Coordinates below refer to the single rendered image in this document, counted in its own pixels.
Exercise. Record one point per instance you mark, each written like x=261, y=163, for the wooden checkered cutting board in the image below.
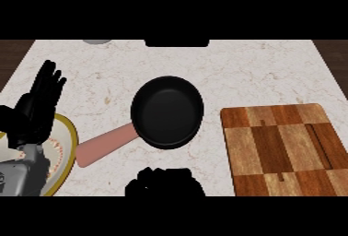
x=284, y=150

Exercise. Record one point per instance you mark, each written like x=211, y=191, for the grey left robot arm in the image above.
x=21, y=175

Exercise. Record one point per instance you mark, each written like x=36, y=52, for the white plate with yellow rim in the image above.
x=61, y=147

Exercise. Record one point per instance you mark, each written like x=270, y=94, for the grey round object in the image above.
x=96, y=41

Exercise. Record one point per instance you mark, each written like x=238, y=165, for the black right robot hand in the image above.
x=166, y=184

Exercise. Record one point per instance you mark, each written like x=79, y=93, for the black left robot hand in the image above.
x=36, y=107

